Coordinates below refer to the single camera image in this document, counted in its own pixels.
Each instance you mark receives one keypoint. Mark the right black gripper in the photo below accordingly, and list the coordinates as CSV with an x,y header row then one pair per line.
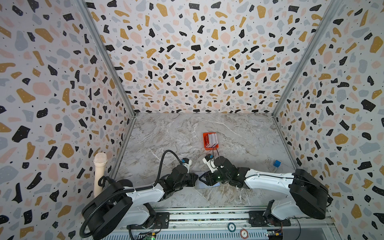
x,y
212,176

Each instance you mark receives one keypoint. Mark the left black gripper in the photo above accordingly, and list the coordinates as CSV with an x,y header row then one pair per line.
x,y
188,178

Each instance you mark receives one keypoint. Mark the red card tray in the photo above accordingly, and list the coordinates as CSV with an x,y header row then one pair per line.
x,y
208,149

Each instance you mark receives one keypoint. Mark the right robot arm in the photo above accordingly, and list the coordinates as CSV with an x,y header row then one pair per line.
x,y
304,194

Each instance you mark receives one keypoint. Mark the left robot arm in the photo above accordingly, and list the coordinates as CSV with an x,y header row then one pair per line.
x,y
120,204

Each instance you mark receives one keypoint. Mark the stack of cards in tray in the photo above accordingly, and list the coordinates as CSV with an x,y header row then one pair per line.
x,y
211,140

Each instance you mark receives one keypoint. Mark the red round sticker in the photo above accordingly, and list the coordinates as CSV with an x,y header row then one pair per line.
x,y
244,234

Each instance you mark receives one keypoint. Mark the blue tag on table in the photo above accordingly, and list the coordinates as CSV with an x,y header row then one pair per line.
x,y
277,164

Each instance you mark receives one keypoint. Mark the beige microphone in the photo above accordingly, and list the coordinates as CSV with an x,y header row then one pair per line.
x,y
100,162

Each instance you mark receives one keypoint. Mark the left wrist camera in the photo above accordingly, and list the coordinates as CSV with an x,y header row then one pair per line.
x,y
186,163

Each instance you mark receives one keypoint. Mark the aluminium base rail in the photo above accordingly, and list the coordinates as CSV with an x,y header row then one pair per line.
x,y
212,224

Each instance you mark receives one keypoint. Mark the round sticker on rail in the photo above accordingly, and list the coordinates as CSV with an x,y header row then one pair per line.
x,y
231,227

